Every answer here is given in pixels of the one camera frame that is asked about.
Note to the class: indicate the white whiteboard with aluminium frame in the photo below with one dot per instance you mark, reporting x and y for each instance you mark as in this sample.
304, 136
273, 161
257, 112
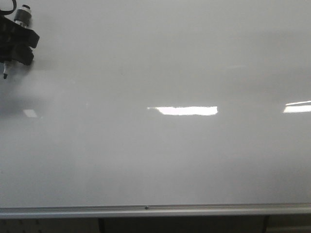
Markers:
159, 108

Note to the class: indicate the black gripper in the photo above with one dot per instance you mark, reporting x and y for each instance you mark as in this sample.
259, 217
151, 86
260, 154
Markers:
23, 38

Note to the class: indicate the black and white whiteboard marker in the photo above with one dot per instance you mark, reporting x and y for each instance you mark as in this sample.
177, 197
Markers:
22, 18

